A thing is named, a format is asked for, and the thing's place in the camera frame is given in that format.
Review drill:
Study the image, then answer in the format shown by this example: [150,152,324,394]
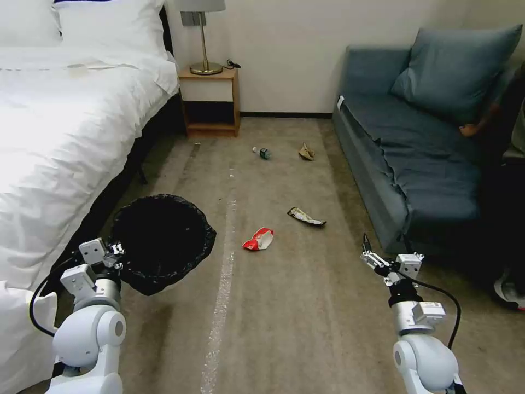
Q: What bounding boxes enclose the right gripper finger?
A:
[360,233,396,285]
[403,234,425,259]

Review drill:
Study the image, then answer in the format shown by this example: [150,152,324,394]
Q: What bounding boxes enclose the black bagged trash bin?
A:
[111,194,218,297]

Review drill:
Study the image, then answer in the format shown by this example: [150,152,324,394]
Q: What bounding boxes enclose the blue fabric sofa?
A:
[331,44,509,259]

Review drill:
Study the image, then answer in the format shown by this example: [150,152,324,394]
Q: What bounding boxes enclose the dark crumpled snack wrapper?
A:
[286,206,328,228]

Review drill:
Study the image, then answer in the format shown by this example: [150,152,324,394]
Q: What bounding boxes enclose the person's shoe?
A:
[493,269,525,311]

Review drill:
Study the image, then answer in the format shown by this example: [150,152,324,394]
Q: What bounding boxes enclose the white cloth bundle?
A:
[0,280,59,394]

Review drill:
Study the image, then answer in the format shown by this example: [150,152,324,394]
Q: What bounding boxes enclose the bed with white duvet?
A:
[0,4,183,296]

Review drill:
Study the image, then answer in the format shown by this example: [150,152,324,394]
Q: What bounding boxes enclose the person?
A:
[458,57,525,312]

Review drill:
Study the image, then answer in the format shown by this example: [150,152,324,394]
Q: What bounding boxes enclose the red white crumpled carton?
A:
[241,227,275,252]

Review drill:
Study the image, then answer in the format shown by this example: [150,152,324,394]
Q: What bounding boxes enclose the black skirting board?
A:
[240,111,334,119]

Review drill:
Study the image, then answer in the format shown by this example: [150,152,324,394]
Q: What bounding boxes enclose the wooden bedside table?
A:
[178,65,241,138]

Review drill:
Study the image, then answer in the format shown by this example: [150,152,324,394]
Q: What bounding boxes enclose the blue sofa cushion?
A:
[390,24,524,126]

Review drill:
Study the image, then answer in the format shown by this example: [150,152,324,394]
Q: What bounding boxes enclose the large white pillow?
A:
[54,0,170,62]

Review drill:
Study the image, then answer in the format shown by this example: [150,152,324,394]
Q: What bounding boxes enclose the brass table lamp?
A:
[173,0,227,76]

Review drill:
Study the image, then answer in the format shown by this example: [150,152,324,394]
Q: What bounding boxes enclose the small white pillow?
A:
[0,0,63,48]

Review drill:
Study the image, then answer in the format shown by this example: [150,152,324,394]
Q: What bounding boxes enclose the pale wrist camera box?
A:
[394,252,425,281]
[78,237,109,266]

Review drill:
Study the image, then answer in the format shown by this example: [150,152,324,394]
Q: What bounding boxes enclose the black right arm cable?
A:
[394,269,463,350]

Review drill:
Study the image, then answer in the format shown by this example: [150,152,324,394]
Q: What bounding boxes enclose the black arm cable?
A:
[29,257,79,339]
[394,269,463,350]

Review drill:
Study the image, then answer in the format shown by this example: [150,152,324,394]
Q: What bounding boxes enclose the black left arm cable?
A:
[29,257,79,339]

